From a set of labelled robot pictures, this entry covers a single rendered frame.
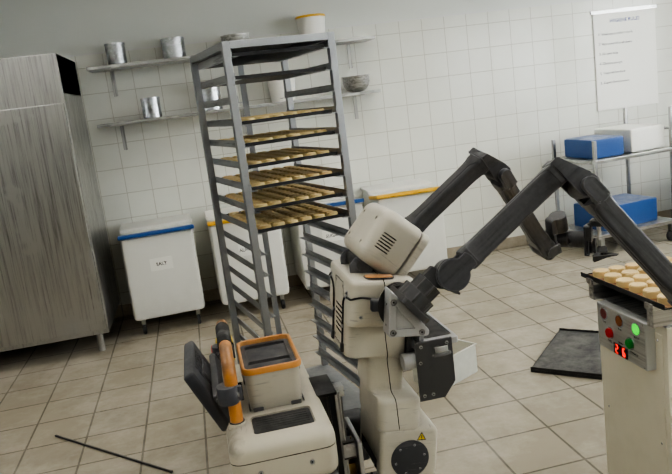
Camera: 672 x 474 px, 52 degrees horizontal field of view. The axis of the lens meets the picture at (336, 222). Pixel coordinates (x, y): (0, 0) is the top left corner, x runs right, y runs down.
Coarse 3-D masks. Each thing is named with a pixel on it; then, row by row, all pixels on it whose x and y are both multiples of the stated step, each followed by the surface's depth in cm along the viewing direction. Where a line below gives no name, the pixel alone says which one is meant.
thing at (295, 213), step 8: (280, 208) 334; (288, 208) 332; (296, 208) 327; (304, 208) 324; (312, 208) 324; (320, 208) 319; (232, 216) 334; (240, 216) 325; (256, 216) 320; (264, 216) 316; (272, 216) 317; (280, 216) 312; (288, 216) 308; (296, 216) 305; (304, 216) 302; (312, 216) 306; (320, 216) 300; (256, 224) 298; (264, 224) 295; (272, 224) 299; (280, 224) 294
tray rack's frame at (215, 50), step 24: (216, 48) 280; (240, 48) 311; (264, 48) 328; (192, 72) 328; (240, 72) 339; (288, 120) 352; (216, 192) 339; (216, 216) 341; (264, 240) 354; (312, 264) 364; (360, 408) 317
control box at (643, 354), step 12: (612, 312) 206; (624, 312) 202; (600, 324) 214; (612, 324) 207; (624, 324) 201; (636, 324) 195; (600, 336) 215; (624, 336) 202; (636, 336) 196; (648, 336) 192; (612, 348) 210; (624, 348) 203; (636, 348) 197; (648, 348) 193; (636, 360) 198; (648, 360) 193
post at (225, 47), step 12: (228, 48) 272; (228, 60) 273; (228, 72) 273; (228, 84) 274; (228, 96) 277; (240, 120) 278; (240, 132) 278; (240, 144) 279; (240, 156) 279; (240, 168) 280; (252, 204) 284; (252, 216) 284; (252, 228) 285; (252, 240) 285; (252, 252) 287; (264, 288) 290; (264, 300) 291; (264, 312) 291; (264, 324) 292; (264, 336) 295
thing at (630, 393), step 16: (624, 304) 209; (640, 304) 207; (656, 336) 192; (608, 352) 218; (656, 352) 193; (608, 368) 219; (624, 368) 210; (640, 368) 202; (656, 368) 194; (608, 384) 221; (624, 384) 212; (640, 384) 203; (656, 384) 195; (608, 400) 222; (624, 400) 213; (640, 400) 205; (656, 400) 197; (608, 416) 224; (624, 416) 214; (640, 416) 206; (656, 416) 198; (608, 432) 226; (624, 432) 216; (640, 432) 207; (656, 432) 199; (608, 448) 227; (624, 448) 217; (640, 448) 209; (656, 448) 200; (608, 464) 229; (624, 464) 219; (640, 464) 210; (656, 464) 202
